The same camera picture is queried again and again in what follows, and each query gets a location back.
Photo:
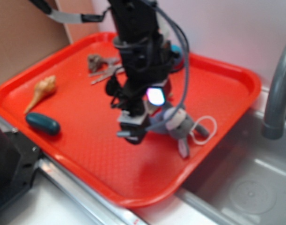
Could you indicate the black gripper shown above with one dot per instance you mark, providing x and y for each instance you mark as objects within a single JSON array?
[{"x": 131, "y": 99}]

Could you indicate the gray plush animal toy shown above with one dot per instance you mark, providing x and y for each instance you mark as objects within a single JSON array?
[{"x": 181, "y": 126}]

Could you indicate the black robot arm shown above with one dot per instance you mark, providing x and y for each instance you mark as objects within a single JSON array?
[{"x": 147, "y": 60}]

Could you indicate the red plastic tray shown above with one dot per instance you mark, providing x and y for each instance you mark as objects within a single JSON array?
[{"x": 87, "y": 145}]

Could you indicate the brown rough rock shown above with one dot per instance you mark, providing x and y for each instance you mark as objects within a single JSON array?
[{"x": 95, "y": 61}]

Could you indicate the blue crocheted ball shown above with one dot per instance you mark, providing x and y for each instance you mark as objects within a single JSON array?
[{"x": 178, "y": 60}]

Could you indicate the dark teal oval stone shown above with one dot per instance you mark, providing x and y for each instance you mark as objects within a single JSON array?
[{"x": 43, "y": 123}]

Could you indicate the tan spiral seashell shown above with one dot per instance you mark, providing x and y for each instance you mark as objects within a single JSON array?
[{"x": 42, "y": 90}]

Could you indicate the gray plastic sink basin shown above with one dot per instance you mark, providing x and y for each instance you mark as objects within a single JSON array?
[{"x": 243, "y": 180}]

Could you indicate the gray sink faucet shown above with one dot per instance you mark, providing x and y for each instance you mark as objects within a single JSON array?
[{"x": 275, "y": 110}]

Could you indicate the brown cardboard panel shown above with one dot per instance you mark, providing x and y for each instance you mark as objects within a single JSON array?
[{"x": 27, "y": 36}]

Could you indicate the silver keys on ring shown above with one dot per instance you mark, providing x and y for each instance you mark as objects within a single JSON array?
[{"x": 111, "y": 66}]

